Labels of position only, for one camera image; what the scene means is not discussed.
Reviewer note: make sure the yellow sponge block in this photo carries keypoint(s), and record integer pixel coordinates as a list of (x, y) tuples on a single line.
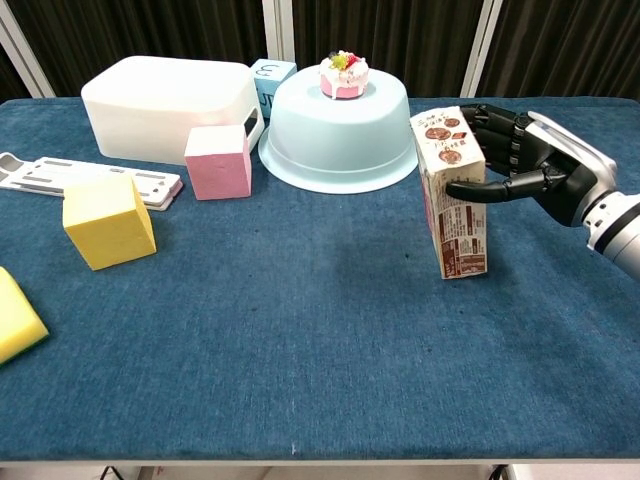
[(15, 320)]

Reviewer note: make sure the yellow foam cube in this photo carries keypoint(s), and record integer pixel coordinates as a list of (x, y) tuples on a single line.
[(107, 225)]

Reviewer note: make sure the blue number cube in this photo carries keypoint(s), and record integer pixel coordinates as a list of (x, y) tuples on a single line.
[(267, 80)]

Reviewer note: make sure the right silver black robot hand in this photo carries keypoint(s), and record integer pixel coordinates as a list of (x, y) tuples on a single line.
[(555, 170)]

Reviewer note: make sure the white folding laptop stand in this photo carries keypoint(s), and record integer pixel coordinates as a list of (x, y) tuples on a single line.
[(45, 172)]

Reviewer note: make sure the light blue plastic basin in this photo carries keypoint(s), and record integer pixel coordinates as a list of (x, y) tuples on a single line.
[(335, 145)]

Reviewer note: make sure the pink foam cube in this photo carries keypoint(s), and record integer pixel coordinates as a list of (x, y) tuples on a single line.
[(217, 170)]

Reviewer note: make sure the white frame post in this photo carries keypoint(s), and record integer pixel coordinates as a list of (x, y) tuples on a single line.
[(27, 60), (277, 30), (480, 50)]

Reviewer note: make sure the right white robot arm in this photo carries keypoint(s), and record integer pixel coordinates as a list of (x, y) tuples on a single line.
[(617, 230)]

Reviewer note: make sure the blue table cloth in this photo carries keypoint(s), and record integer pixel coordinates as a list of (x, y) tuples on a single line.
[(300, 325)]

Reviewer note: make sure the pink toy cake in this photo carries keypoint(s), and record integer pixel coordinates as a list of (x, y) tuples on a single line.
[(344, 77)]

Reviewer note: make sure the white plastic storage box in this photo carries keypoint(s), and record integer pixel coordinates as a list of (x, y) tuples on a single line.
[(160, 105)]

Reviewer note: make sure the black pleated curtain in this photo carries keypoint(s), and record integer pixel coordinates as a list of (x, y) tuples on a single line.
[(400, 35), (9, 82), (570, 45), (150, 30)]

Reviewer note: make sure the red snack box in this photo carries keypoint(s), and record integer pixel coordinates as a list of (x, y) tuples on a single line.
[(462, 235)]

